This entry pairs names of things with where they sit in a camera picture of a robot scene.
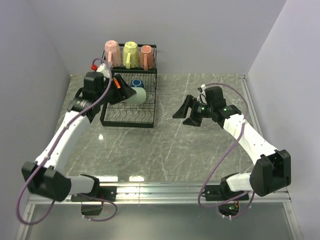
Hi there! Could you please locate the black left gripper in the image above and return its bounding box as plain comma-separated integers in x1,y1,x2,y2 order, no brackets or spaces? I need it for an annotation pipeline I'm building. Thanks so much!
97,73,136,105

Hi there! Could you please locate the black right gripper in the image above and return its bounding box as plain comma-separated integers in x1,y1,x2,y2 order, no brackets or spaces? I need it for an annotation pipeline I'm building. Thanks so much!
172,95,214,128

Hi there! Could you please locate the blue mug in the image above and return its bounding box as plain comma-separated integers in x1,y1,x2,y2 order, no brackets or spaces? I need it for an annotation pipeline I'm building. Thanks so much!
130,78,145,89

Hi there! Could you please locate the light green tumbler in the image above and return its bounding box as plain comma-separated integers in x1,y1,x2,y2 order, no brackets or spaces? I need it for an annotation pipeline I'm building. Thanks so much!
123,87,147,105

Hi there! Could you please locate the salmon floral mug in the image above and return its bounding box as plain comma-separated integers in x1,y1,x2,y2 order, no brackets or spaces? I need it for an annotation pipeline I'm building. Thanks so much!
139,45,155,71

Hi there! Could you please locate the yellow-green faceted mug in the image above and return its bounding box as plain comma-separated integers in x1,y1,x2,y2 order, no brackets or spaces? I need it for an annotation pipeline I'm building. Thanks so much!
122,41,139,69

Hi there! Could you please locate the pale pink mug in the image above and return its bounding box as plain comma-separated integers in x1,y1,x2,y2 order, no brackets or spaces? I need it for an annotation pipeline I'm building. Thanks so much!
104,40,122,67

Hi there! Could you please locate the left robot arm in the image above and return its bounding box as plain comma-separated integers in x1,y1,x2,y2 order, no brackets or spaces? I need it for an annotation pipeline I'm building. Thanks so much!
21,71,137,202

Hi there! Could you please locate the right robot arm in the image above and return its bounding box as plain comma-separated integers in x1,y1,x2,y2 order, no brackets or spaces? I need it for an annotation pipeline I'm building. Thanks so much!
172,83,292,200

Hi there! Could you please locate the black wire dish rack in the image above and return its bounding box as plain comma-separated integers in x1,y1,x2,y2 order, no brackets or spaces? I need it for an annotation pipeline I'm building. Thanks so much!
99,43,158,129

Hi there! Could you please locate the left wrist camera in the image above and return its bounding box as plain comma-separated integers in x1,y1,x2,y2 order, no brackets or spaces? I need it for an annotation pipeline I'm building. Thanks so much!
91,63,112,79

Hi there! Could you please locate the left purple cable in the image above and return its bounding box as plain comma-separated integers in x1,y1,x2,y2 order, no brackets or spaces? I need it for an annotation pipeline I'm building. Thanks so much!
16,57,119,226

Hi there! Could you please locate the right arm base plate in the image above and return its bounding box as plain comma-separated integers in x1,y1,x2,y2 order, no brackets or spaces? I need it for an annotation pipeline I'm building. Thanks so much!
202,184,249,202

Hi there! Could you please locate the aluminium mounting rail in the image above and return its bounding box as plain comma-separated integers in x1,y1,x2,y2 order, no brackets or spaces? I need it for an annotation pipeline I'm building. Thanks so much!
16,182,303,240

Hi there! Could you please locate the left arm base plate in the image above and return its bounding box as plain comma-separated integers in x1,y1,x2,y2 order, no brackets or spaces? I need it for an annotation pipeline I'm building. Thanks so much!
70,186,117,202

